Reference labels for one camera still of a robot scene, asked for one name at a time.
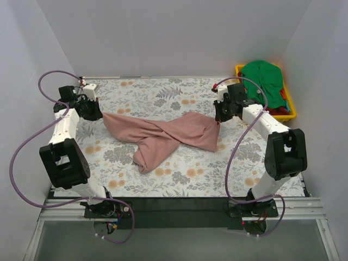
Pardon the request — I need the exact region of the yellow plastic bin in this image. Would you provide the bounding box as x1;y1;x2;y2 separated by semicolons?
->
235;60;297;122

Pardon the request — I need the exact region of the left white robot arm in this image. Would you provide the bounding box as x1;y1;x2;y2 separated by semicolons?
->
39;84;116;218

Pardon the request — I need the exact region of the purple cable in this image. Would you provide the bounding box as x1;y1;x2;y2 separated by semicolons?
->
9;70;136;244
213;77;286;238

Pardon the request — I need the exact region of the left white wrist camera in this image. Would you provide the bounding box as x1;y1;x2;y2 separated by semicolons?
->
80;79;99;101

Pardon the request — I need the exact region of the pink t shirt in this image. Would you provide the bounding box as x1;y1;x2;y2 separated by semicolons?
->
103;112;220;174

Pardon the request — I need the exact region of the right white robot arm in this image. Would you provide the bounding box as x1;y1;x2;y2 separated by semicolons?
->
212;83;307;218

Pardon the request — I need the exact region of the aluminium mounting rail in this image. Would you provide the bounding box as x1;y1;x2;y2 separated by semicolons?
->
25;197;339;260

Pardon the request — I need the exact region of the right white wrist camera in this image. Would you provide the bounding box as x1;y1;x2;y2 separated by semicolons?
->
212;84;228;103

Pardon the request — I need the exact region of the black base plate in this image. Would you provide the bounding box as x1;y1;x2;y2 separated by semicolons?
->
81;197;278;233

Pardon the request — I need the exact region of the green t shirt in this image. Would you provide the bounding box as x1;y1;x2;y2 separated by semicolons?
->
240;60;286;109

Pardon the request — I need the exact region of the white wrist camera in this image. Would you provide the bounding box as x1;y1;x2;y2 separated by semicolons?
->
212;84;228;103
80;79;99;101

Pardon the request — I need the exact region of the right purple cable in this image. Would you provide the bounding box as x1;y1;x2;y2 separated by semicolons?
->
213;77;286;238

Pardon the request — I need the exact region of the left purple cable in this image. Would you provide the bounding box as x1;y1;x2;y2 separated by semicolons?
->
9;70;136;244

